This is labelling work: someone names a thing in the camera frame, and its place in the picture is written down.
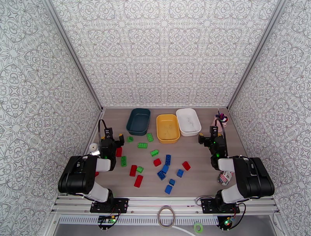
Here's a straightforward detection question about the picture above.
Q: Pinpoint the white slotted cable duct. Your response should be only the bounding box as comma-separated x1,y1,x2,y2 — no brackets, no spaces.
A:
58,216,219,226

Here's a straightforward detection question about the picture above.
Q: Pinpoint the white tube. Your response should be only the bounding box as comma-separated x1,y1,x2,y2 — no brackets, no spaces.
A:
173,226,195,236

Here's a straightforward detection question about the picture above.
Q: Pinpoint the dark teal plastic container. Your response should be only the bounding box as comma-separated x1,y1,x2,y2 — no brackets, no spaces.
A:
126,108,151,136

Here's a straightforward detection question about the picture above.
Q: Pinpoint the pink pen cup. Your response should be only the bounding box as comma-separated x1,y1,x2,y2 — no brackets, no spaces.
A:
213,114,229,130

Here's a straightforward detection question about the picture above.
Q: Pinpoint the flag print pouch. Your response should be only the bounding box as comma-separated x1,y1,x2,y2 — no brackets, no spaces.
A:
218,170,234,186

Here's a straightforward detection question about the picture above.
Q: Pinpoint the yellow plastic container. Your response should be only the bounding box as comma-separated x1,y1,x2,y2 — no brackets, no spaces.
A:
156,114,181,144

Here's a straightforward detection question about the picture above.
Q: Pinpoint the grey cable coil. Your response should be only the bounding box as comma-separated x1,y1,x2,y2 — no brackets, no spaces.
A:
157,205,176,229

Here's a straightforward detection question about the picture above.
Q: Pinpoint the white plastic container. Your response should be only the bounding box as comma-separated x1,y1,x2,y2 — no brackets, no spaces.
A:
176,108,202,137

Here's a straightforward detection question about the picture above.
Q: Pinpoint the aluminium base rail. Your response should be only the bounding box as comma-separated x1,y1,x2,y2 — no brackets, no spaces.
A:
49,196,280,215

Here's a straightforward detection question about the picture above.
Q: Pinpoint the aluminium frame post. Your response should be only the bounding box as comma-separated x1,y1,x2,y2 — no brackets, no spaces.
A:
41,0,104,112
227,0,286,111

